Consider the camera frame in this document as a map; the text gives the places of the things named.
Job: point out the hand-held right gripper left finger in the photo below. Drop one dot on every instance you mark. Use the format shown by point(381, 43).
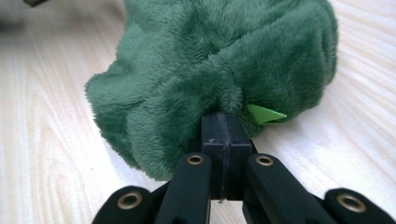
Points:
point(213, 133)

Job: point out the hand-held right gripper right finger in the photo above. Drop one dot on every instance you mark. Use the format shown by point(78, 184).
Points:
point(238, 133)

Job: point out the green plush dinosaur costume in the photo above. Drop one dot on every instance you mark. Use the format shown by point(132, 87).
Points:
point(202, 62)

